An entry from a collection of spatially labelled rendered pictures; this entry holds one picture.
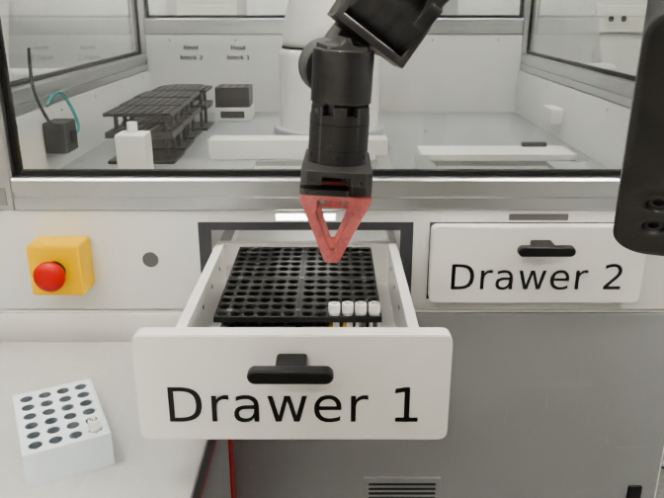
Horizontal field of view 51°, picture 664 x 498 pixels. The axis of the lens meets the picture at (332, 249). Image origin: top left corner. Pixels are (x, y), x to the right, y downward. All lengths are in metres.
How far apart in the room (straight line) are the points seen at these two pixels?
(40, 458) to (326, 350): 0.31
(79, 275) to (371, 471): 0.53
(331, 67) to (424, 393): 0.31
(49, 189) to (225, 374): 0.44
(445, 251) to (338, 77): 0.38
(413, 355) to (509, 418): 0.48
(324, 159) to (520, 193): 0.38
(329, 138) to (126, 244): 0.43
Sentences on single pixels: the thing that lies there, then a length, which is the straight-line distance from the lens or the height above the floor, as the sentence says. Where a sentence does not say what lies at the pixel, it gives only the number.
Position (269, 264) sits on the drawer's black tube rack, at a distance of 0.88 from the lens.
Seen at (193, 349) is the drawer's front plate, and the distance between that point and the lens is 0.64.
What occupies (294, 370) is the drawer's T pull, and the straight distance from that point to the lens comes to 0.60.
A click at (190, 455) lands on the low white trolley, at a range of 0.78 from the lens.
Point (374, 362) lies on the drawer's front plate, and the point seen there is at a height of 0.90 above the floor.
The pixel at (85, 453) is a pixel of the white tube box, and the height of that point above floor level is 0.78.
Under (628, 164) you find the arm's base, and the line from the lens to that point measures 0.19.
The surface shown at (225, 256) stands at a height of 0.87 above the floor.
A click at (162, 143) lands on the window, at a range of 0.96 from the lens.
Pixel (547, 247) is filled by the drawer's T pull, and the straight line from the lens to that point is 0.94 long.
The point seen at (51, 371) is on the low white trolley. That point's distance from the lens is 0.98.
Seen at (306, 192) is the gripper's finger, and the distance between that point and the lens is 0.64.
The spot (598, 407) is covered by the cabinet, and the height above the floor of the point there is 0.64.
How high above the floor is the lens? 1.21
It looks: 19 degrees down
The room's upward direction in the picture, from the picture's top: straight up
